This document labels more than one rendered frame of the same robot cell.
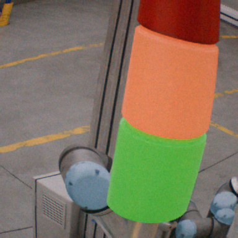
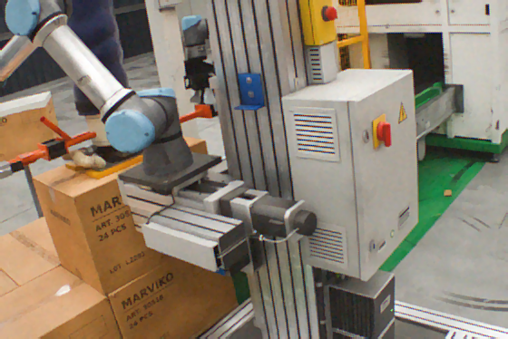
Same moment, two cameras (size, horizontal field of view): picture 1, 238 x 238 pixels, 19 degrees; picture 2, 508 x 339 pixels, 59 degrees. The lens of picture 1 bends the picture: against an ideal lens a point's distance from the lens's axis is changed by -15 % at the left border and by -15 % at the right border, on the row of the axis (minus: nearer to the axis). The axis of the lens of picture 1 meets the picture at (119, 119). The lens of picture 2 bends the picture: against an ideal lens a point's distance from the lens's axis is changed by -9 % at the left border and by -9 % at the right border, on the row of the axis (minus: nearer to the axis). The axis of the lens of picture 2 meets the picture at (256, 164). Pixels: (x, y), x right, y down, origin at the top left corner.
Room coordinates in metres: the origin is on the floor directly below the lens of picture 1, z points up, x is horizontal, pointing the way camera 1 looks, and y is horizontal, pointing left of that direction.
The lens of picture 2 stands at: (3.68, -0.09, 1.49)
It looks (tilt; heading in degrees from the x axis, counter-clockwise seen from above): 20 degrees down; 184
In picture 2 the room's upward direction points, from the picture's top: 9 degrees counter-clockwise
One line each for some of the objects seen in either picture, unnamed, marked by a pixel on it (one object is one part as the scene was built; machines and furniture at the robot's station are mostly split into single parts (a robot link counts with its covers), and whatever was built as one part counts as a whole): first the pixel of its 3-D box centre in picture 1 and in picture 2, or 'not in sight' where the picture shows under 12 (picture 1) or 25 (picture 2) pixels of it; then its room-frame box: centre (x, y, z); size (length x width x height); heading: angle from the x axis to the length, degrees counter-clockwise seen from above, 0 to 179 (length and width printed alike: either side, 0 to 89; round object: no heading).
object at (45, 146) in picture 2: not in sight; (53, 148); (2.09, -0.93, 1.07); 0.10 x 0.08 x 0.06; 47
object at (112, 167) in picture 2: not in sight; (128, 155); (1.98, -0.69, 0.97); 0.34 x 0.10 x 0.05; 137
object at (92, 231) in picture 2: not in sight; (128, 204); (1.91, -0.76, 0.74); 0.60 x 0.40 x 0.40; 137
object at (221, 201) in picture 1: (221, 211); (156, 111); (2.36, -0.45, 1.20); 0.13 x 0.12 x 0.14; 168
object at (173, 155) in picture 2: not in sight; (165, 149); (2.35, -0.45, 1.09); 0.15 x 0.15 x 0.10
